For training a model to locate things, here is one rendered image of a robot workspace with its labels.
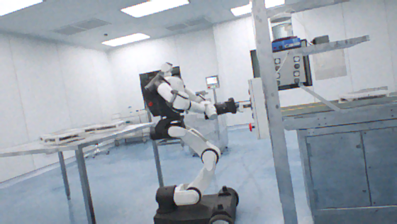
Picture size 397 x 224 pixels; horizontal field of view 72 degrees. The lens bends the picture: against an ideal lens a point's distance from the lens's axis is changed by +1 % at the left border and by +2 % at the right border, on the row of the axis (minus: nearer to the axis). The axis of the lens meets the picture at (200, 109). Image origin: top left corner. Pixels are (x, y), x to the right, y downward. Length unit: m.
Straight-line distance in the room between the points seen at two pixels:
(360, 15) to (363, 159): 5.69
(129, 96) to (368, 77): 6.40
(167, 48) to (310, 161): 6.42
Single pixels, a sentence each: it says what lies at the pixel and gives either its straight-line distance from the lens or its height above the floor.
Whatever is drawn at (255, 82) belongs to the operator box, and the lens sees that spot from 1.14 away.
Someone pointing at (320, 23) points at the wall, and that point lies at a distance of 7.40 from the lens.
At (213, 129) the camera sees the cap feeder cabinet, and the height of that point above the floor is 0.45.
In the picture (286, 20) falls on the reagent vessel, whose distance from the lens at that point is 2.04.
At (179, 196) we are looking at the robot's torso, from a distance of 2.25.
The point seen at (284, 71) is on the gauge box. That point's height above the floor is 1.13.
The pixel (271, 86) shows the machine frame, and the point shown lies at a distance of 1.25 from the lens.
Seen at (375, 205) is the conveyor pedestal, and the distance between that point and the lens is 2.28.
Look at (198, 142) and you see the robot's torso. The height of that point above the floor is 0.70.
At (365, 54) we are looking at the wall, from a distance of 7.47.
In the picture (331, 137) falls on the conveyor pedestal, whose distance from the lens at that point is 2.08.
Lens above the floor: 1.07
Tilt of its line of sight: 3 degrees down
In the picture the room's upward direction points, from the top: 9 degrees counter-clockwise
